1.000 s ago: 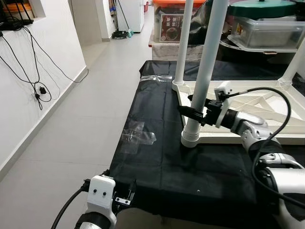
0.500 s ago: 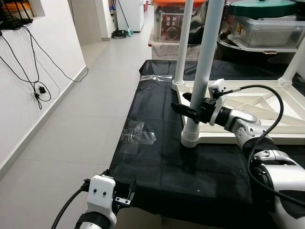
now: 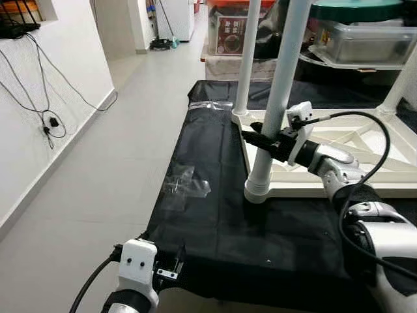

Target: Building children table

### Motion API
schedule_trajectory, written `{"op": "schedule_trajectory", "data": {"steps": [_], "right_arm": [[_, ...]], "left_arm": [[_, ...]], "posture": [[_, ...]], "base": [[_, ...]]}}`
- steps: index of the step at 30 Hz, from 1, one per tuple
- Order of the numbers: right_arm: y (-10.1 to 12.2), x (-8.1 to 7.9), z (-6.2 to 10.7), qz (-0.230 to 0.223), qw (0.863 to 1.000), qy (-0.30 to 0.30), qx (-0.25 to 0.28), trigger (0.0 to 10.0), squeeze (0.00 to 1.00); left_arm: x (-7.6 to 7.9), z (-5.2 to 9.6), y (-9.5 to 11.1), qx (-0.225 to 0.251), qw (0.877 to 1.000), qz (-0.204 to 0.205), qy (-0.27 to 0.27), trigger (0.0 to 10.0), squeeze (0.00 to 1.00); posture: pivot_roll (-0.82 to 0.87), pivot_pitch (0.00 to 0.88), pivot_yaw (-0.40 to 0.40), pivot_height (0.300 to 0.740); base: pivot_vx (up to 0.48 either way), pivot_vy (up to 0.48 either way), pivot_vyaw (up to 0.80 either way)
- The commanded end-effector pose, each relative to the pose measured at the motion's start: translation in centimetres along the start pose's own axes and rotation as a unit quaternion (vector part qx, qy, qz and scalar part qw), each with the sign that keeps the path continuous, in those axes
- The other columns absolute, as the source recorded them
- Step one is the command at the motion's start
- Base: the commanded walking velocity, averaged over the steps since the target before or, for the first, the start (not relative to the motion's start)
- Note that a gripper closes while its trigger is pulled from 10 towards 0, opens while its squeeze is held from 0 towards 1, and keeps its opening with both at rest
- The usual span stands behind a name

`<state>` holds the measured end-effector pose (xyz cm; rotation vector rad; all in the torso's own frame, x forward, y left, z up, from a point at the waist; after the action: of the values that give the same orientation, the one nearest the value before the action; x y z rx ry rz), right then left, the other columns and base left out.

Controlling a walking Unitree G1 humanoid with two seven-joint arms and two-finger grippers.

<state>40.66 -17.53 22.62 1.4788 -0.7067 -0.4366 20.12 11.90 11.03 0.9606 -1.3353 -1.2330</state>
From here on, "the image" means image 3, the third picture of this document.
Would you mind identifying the black plastic table cover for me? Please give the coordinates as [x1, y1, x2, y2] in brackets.
[145, 80, 417, 308]

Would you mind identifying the black bag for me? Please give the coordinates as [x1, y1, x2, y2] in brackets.
[254, 0, 287, 59]

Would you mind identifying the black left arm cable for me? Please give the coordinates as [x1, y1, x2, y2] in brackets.
[68, 248, 124, 313]

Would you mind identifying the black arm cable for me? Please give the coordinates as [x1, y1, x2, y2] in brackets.
[68, 248, 124, 313]
[306, 111, 417, 282]

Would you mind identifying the clear plastic storage container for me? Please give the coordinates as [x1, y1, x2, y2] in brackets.
[311, 20, 417, 69]

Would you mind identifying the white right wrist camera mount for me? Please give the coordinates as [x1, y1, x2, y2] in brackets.
[285, 101, 315, 165]

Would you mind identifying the orange lid storage box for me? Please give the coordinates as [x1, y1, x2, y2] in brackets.
[208, 0, 252, 56]

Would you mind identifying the black wifi router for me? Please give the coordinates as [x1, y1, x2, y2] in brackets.
[0, 0, 41, 40]

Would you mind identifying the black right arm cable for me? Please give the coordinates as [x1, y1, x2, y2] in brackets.
[306, 111, 417, 282]

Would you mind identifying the green round lid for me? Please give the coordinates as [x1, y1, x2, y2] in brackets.
[309, 0, 405, 23]

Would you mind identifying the clear plastic tape piece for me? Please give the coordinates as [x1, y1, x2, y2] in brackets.
[189, 100, 234, 110]
[160, 163, 212, 200]

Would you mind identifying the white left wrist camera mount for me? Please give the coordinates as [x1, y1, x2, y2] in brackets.
[119, 239, 159, 302]

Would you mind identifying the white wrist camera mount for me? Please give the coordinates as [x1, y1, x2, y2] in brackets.
[285, 101, 315, 165]
[119, 239, 159, 302]

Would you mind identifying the floor mop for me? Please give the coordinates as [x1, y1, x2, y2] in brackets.
[150, 0, 180, 51]

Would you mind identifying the black wall cable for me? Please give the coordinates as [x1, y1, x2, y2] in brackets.
[0, 33, 119, 151]

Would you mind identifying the white plastic table leg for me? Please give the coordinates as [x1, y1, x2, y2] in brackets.
[243, 0, 313, 204]
[378, 46, 417, 116]
[233, 0, 263, 119]

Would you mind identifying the white plastic table top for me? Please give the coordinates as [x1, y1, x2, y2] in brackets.
[233, 108, 417, 200]

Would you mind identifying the beige patterned bench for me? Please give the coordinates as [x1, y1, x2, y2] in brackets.
[204, 53, 287, 80]

